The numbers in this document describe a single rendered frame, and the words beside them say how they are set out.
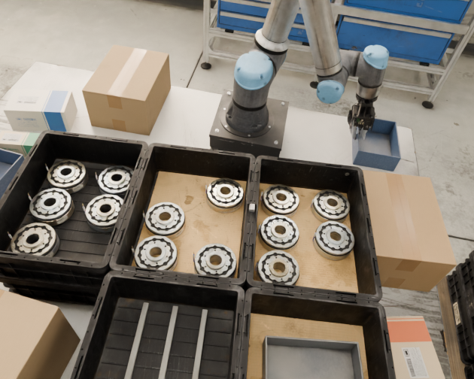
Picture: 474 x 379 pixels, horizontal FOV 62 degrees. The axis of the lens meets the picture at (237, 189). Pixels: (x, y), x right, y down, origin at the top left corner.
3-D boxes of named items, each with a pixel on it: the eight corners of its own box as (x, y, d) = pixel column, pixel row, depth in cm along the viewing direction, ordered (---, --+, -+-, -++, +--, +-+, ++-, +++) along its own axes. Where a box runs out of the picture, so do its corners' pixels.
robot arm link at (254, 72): (226, 101, 128) (229, 66, 118) (241, 78, 136) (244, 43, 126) (260, 113, 127) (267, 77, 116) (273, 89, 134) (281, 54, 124)
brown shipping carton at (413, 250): (429, 292, 113) (457, 265, 100) (352, 283, 112) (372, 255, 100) (408, 208, 132) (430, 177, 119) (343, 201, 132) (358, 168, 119)
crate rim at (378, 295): (255, 160, 112) (256, 154, 110) (360, 172, 112) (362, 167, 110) (244, 290, 86) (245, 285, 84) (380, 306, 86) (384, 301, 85)
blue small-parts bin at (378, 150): (351, 128, 156) (357, 114, 151) (389, 134, 155) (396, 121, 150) (352, 164, 143) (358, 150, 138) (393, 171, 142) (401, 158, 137)
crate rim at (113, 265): (150, 147, 112) (149, 141, 110) (255, 160, 112) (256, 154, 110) (108, 274, 86) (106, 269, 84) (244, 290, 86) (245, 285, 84)
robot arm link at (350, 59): (319, 60, 119) (356, 65, 116) (327, 41, 125) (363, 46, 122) (317, 83, 125) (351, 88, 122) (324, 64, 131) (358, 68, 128)
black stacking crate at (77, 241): (55, 159, 119) (44, 131, 110) (152, 171, 119) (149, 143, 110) (-9, 277, 93) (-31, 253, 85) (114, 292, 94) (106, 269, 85)
